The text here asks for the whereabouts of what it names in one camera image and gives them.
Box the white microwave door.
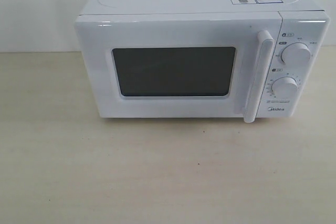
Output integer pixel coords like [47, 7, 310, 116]
[75, 12, 282, 123]

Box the upper white control knob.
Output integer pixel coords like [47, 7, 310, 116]
[281, 42, 311, 67]

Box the lower white timer knob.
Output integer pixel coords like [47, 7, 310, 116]
[271, 77, 299, 98]

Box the white Midea microwave oven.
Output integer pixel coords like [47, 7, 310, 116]
[77, 0, 330, 119]

